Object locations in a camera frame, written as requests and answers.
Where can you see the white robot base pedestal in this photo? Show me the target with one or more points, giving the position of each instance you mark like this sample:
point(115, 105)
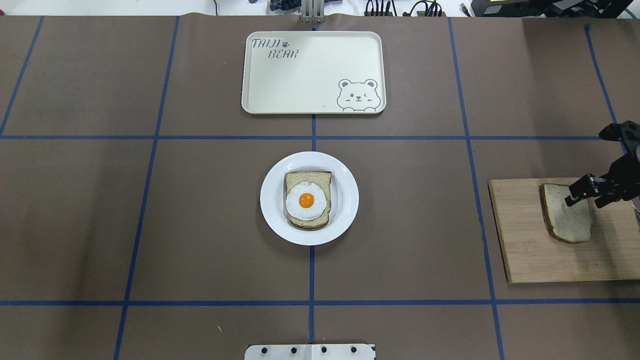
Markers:
point(331, 351)

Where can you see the white round plate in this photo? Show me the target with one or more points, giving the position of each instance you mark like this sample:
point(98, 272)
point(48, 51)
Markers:
point(344, 195)

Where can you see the fried egg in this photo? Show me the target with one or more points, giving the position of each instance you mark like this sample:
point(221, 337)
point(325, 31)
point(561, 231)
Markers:
point(306, 201)

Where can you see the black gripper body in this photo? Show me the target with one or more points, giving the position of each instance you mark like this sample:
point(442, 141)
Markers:
point(618, 176)

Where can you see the bread slice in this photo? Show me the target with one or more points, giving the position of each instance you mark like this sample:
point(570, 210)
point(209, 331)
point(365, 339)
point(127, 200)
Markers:
point(567, 224)
point(322, 179)

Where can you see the bread slice under egg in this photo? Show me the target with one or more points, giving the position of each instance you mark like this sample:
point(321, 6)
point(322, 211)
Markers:
point(322, 179)

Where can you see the wooden cutting board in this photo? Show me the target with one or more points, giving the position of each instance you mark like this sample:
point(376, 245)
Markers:
point(531, 255)

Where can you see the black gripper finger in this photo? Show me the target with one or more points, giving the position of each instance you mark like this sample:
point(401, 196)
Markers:
point(609, 198)
point(586, 187)

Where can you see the cream bear tray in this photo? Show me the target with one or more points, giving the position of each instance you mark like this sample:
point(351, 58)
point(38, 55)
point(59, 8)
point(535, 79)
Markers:
point(313, 72)

